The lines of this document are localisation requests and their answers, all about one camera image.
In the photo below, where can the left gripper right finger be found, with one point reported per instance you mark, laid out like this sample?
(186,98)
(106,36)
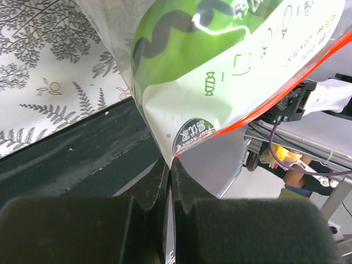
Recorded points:
(213,230)

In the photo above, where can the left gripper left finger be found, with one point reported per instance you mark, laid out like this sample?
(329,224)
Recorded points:
(128,228)

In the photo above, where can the clear zip top bag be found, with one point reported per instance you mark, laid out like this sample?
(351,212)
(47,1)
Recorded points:
(202,116)

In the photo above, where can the green fake melon black stripes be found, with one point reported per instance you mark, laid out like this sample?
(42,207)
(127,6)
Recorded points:
(175,37)

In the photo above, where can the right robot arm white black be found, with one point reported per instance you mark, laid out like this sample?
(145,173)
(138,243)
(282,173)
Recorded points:
(332,96)

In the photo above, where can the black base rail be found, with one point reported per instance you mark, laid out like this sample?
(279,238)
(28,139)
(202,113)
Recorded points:
(94,157)

